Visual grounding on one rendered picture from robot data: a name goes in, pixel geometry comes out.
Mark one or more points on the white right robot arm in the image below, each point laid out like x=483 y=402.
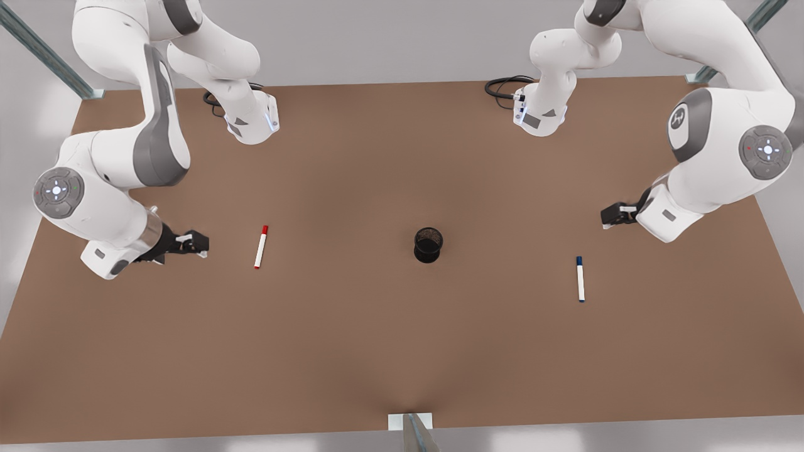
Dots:
x=119 y=157

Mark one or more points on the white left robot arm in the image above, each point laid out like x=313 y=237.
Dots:
x=722 y=144

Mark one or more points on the red capped white marker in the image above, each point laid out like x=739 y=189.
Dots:
x=260 y=247

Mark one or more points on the blue capped white marker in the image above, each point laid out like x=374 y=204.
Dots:
x=580 y=279

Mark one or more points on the black mesh pen cup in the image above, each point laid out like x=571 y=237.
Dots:
x=428 y=245

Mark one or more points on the silver frame post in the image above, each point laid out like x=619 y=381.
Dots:
x=732 y=44
x=44 y=53
x=413 y=430

